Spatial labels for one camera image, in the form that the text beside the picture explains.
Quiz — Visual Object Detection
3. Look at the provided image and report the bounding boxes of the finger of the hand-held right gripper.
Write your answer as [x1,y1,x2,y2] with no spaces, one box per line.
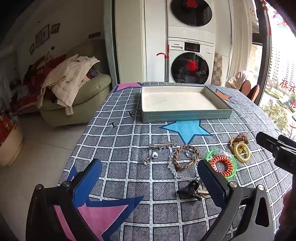
[255,132,282,156]
[277,134,296,149]

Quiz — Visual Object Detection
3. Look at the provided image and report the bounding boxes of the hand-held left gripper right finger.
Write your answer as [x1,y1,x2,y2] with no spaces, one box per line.
[197,159,275,241]

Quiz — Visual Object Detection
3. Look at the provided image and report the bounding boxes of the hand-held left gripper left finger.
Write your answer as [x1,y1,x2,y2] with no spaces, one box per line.
[26,159,102,241]

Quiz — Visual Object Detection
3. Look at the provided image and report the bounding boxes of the orange coil hair tie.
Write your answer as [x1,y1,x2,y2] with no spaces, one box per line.
[209,155,233,178]

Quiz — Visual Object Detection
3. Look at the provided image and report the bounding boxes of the green translucent bangle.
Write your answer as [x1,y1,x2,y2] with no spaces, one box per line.
[205,149,239,181]

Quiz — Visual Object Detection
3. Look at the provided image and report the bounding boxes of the brown coil hair tie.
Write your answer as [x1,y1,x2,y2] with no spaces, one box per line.
[232,133,249,145]

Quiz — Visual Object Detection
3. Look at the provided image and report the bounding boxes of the yellow coil hair tie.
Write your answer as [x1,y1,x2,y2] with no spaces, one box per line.
[233,141,251,162]

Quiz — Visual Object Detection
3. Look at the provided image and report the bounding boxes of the brown braided bracelet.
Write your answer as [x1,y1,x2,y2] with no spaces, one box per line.
[173,145,200,171]

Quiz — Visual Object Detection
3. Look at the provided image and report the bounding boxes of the clear crystal bead bracelet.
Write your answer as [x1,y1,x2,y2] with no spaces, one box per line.
[168,148,202,179]

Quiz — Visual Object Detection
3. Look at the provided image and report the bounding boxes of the silver rhinestone hair clip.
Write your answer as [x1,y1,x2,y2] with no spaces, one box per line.
[149,141,178,149]

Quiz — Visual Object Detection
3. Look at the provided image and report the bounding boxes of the silver chain with pearl charm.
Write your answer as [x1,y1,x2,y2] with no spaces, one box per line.
[141,151,159,166]

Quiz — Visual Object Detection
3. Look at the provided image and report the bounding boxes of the teal tray with white lining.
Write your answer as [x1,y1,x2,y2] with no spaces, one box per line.
[140,85,233,123]

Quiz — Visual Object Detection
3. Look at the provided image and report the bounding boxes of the person's right forearm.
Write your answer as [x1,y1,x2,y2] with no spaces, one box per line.
[275,188,296,241]

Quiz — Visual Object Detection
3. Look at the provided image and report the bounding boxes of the beige rubber bands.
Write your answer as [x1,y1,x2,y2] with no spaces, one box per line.
[196,189,211,200]

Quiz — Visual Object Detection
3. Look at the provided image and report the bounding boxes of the black key bunch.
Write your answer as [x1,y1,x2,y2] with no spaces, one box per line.
[177,179,203,201]

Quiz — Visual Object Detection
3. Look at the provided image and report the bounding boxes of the grey checked cloth with stars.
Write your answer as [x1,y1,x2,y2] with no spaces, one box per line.
[57,82,295,241]

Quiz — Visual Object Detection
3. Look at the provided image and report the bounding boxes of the red window decal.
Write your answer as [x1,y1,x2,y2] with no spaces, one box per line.
[278,78,296,107]

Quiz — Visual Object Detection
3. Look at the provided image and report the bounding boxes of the brown chair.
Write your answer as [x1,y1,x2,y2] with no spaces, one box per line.
[240,80,261,103]

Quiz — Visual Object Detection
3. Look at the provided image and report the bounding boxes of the beige cloth on chair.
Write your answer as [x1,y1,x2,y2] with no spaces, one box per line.
[225,70,248,90]

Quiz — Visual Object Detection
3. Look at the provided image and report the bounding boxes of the cream basket with red contents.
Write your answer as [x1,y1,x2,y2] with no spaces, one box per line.
[0,115,24,167]

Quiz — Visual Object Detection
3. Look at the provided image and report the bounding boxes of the checkered hanging towel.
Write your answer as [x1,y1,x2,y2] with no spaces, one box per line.
[211,52,223,86]

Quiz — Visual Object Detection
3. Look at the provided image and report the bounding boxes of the pale green sofa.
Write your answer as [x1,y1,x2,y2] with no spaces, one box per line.
[39,39,113,127]

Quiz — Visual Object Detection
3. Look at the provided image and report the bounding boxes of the beige jacket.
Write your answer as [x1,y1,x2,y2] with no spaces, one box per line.
[38,54,101,115]

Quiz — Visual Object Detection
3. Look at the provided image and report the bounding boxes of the white washing machine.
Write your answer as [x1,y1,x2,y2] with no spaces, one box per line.
[167,37,215,85]

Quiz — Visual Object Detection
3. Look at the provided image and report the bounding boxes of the pile of red clothes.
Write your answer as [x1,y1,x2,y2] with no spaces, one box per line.
[10,54,68,112]

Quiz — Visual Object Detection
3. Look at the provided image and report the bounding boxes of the red hanging ornament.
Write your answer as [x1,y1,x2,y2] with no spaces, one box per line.
[260,0,273,37]

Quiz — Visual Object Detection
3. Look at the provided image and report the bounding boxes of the red hook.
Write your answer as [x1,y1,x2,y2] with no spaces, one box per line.
[156,44,170,59]

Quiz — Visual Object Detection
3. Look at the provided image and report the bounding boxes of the white tumble dryer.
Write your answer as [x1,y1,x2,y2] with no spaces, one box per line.
[167,0,217,39]

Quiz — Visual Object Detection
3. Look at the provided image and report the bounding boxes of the large dark picture frame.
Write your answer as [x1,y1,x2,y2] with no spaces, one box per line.
[35,24,50,48]

